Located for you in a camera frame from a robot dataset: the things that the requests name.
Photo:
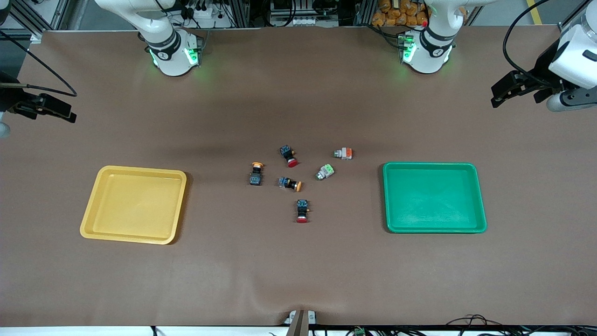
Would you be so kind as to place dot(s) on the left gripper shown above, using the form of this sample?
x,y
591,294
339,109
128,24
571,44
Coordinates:
x,y
544,77

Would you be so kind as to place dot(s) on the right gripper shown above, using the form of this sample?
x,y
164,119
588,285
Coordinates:
x,y
10,100

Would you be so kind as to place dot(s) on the green button with orange block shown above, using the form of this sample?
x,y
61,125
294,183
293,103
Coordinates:
x,y
345,153

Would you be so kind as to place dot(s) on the yellow mushroom push button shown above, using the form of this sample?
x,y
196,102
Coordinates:
x,y
285,182
255,178

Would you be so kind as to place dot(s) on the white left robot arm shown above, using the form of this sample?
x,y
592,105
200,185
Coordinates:
x,y
431,53

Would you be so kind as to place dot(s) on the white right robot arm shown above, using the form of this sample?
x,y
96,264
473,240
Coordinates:
x,y
170,56

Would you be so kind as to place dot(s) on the yellow plastic tray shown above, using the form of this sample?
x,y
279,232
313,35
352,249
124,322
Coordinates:
x,y
135,205

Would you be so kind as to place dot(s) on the green plastic tray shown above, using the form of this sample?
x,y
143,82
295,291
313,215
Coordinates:
x,y
433,198

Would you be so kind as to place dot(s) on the orange packaged items pile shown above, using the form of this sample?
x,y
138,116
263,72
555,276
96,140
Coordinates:
x,y
401,11

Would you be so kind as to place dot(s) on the white power strip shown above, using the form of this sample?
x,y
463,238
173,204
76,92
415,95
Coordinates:
x,y
201,16

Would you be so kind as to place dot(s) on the red mushroom push button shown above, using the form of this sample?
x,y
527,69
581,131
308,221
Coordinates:
x,y
287,151
302,205

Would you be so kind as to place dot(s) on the brown table mat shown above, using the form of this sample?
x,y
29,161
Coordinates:
x,y
298,270

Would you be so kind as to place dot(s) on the small green connector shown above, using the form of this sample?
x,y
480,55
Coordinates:
x,y
359,331

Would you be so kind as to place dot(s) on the aluminium frame rail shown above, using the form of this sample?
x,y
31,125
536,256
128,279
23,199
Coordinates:
x,y
37,18
240,13
364,11

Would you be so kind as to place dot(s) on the front camera mount post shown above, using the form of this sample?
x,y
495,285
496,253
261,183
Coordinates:
x,y
299,324

